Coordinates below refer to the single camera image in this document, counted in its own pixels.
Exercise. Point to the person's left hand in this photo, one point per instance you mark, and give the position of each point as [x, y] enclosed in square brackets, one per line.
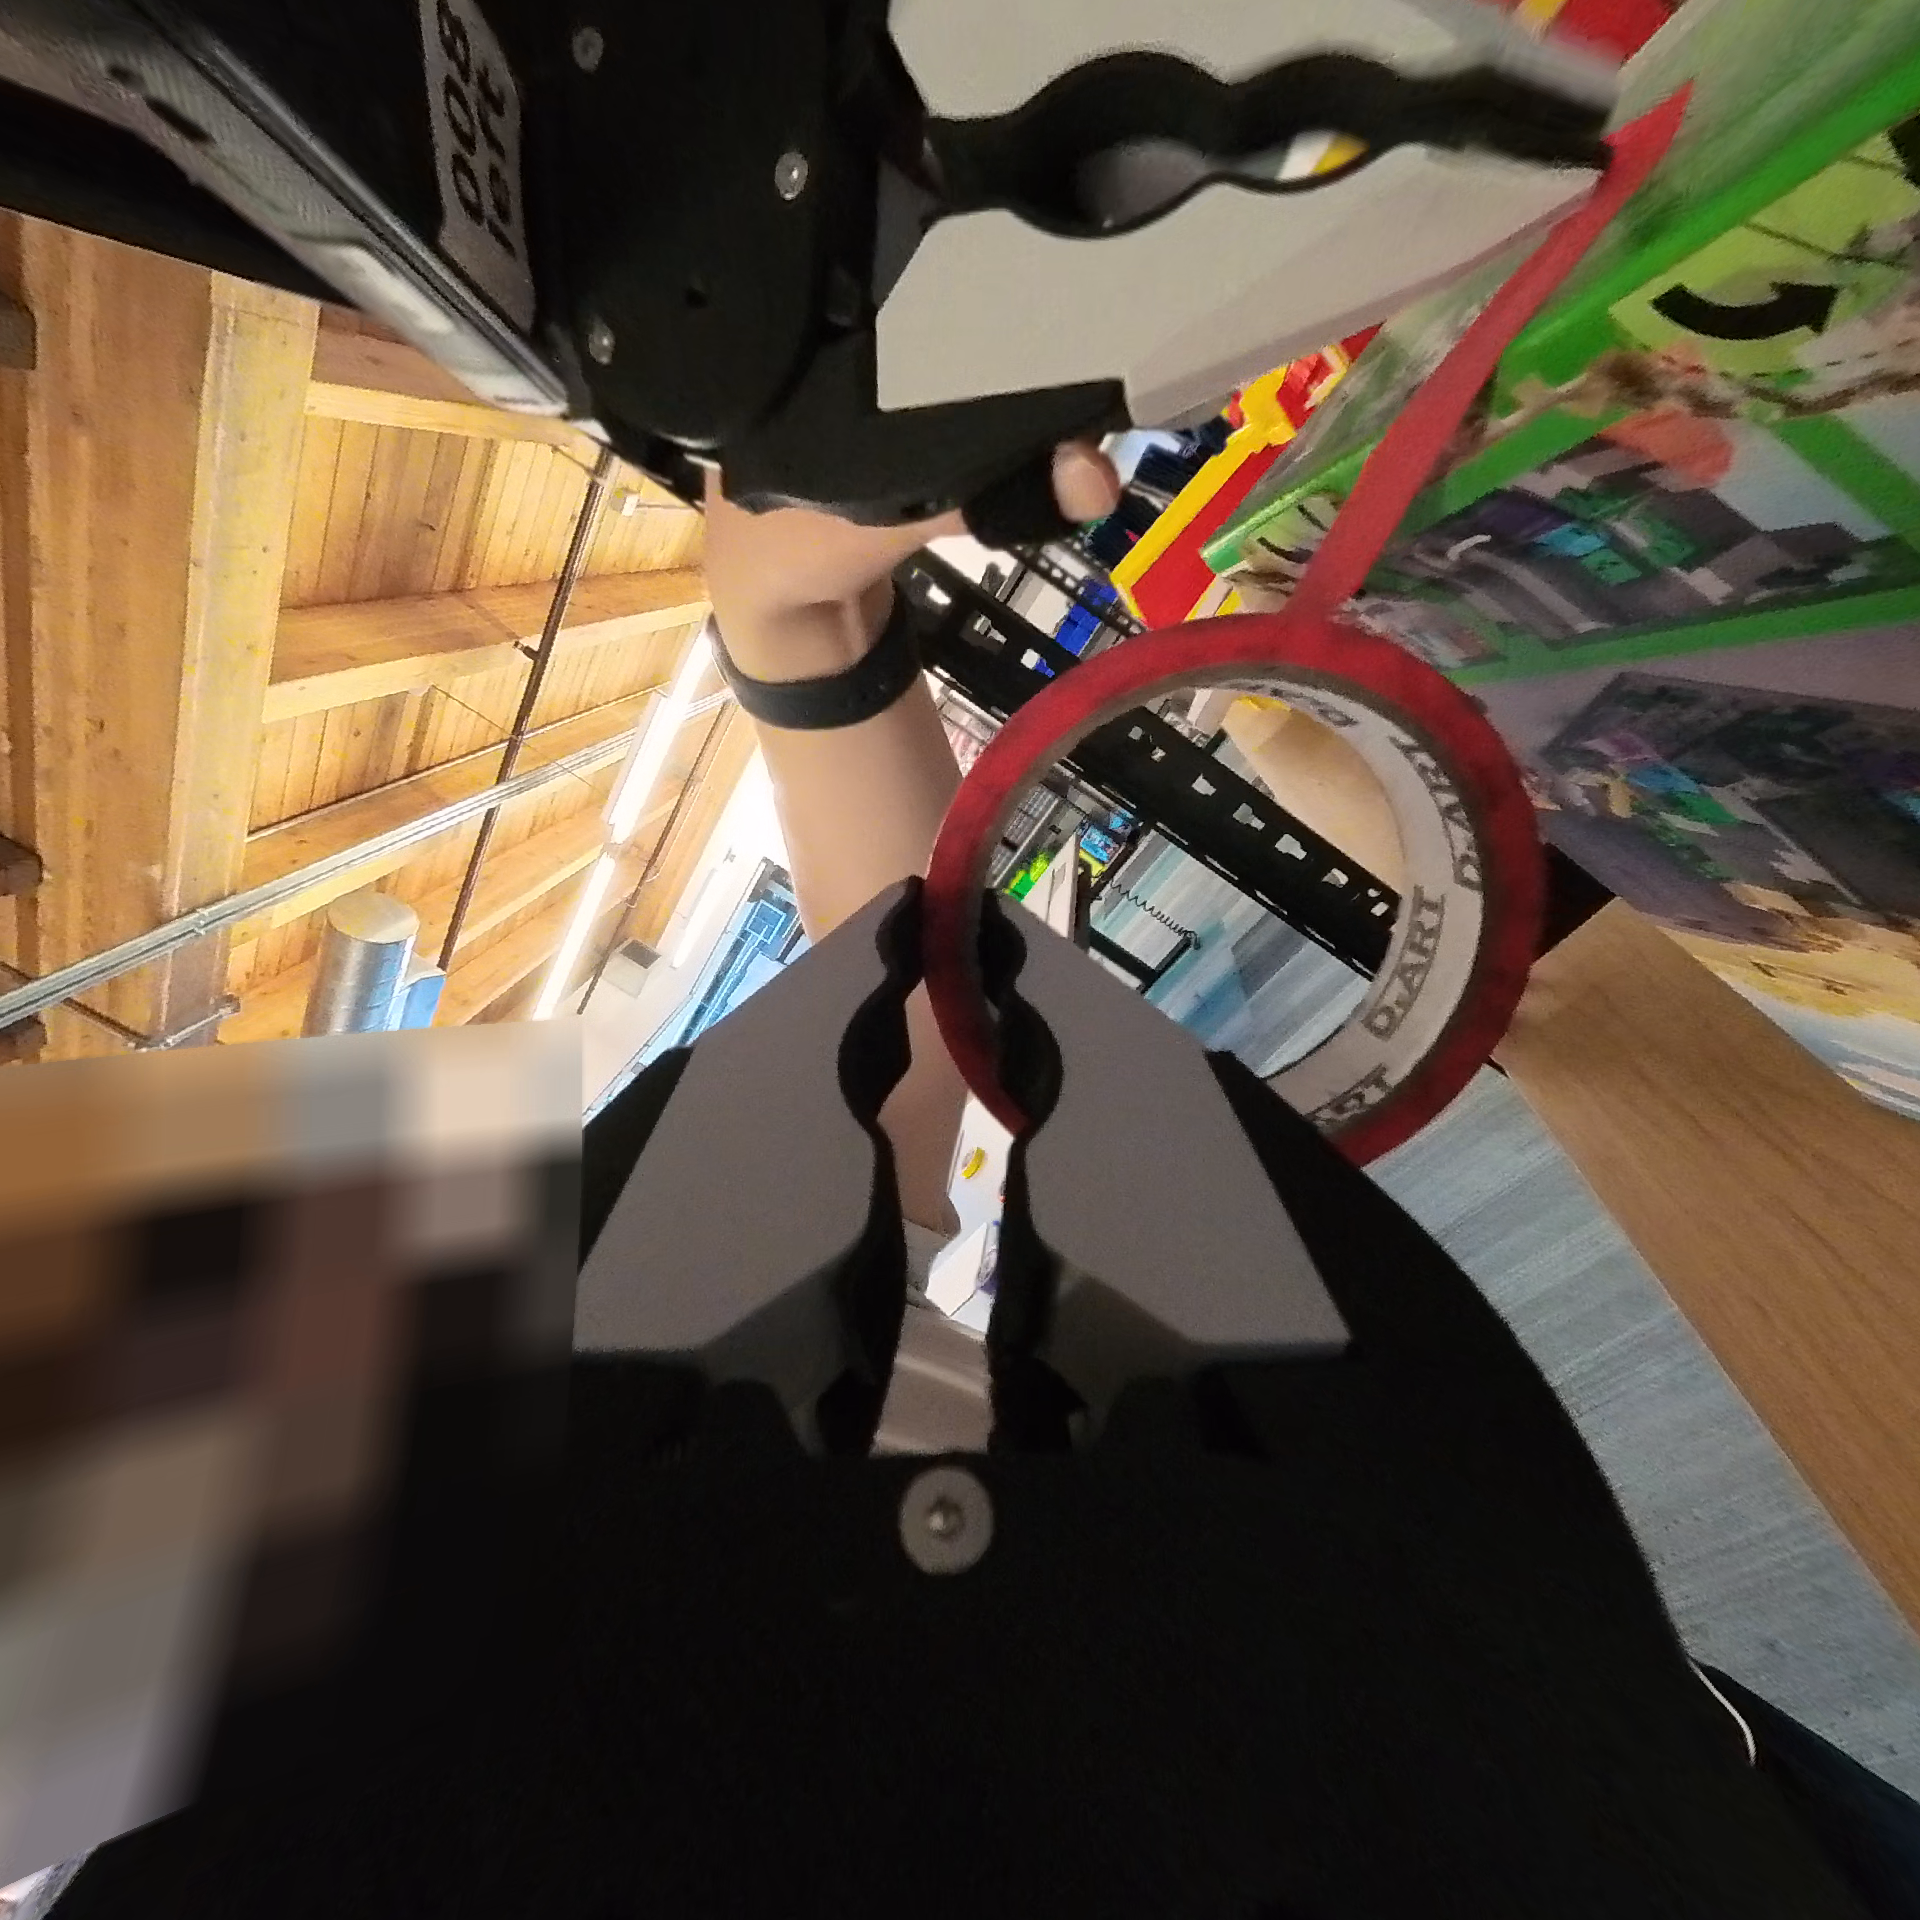
[796, 570]

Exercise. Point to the yellow plastic bin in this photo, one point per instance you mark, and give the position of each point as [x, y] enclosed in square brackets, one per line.
[1185, 524]

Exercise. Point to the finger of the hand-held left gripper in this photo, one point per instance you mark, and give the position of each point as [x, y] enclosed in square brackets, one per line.
[1201, 37]
[1124, 317]

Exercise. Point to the person's left forearm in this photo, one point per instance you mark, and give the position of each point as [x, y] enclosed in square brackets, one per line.
[856, 840]

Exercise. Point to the wooden desk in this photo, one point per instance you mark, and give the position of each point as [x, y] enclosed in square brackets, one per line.
[1769, 1230]

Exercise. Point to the person's leg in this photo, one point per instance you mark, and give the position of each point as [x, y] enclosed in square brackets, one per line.
[1845, 1846]

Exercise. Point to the black wristband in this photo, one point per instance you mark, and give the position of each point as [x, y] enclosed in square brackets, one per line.
[819, 694]

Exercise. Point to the stack of yellow red bins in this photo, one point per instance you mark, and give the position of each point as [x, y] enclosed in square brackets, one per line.
[1275, 393]

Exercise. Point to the silver air duct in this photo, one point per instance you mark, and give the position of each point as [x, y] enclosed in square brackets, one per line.
[360, 960]

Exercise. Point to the grey ceiling pipe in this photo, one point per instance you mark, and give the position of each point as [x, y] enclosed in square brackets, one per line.
[299, 885]

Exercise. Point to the black metal shelf rack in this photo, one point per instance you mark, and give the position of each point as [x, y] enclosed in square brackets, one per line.
[1275, 840]

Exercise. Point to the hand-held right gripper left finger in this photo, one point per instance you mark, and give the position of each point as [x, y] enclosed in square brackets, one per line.
[721, 1201]

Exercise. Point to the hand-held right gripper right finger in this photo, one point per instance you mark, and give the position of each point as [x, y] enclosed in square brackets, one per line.
[1185, 1214]

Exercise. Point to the ceiling light strip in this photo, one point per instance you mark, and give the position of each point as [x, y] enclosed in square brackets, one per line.
[600, 869]

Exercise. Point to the green toy box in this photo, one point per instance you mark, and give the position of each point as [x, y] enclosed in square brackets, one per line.
[1724, 495]

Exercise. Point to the red tape strip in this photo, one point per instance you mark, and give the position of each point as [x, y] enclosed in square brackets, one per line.
[1424, 422]

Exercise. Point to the red tape roll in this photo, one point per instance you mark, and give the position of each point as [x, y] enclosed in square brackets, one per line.
[1440, 960]

